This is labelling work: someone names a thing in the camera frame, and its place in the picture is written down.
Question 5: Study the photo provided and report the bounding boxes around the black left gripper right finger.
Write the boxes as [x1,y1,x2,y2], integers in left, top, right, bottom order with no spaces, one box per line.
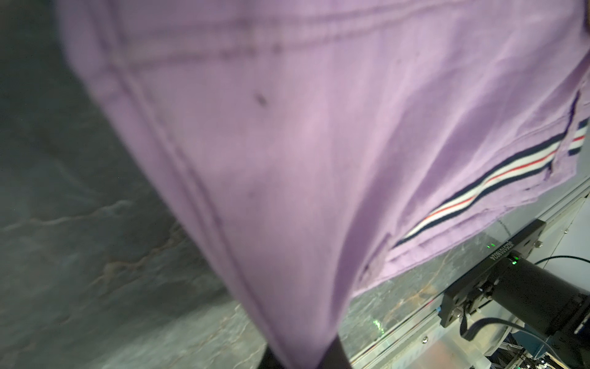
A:
[317,337,352,369]

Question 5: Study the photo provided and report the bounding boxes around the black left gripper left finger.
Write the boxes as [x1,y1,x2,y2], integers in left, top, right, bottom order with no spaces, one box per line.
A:
[258,346,285,369]

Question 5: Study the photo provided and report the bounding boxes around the purple pants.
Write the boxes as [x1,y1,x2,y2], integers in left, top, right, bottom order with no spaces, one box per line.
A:
[56,1,589,368]

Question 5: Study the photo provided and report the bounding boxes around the aluminium front rail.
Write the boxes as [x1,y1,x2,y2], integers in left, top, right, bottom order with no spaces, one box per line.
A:
[341,178,589,368]

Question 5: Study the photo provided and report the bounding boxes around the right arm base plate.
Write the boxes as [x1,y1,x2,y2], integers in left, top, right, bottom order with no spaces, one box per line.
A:
[439,219,546,327]

